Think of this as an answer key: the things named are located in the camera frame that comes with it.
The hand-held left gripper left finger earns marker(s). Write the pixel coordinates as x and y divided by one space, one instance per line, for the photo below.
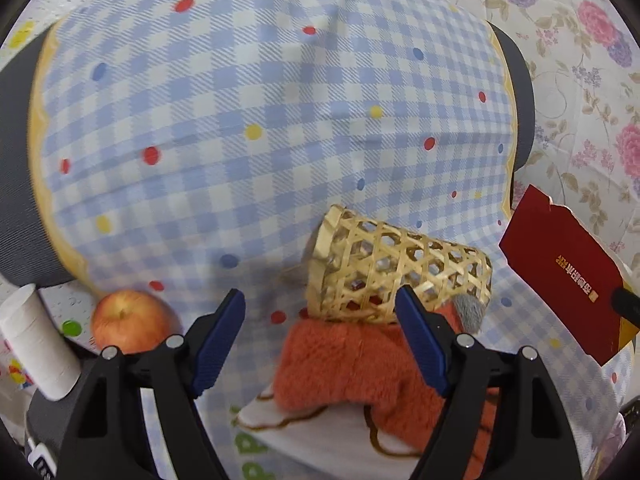
217 345

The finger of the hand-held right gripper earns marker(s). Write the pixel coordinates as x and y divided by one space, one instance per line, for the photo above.
627 302

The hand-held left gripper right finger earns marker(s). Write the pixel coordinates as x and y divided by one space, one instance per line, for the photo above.
420 340

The orange plush cloth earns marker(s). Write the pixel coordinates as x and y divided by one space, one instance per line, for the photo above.
340 360

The woven bamboo basket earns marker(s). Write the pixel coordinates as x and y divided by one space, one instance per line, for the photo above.
320 270

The pink trash bag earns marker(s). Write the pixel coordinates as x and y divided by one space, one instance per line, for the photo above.
607 455

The red apple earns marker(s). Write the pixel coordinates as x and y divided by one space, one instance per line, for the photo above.
130 322

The white toilet paper roll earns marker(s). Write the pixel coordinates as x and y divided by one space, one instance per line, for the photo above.
40 345

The white controller device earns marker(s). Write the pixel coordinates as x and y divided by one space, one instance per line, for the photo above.
42 462

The floral print sheet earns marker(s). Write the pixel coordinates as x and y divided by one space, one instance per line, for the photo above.
575 85

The blue checked dotted cloth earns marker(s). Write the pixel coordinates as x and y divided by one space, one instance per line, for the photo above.
225 110

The grey mesh office chair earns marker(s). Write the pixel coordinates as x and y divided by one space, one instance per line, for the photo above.
20 185

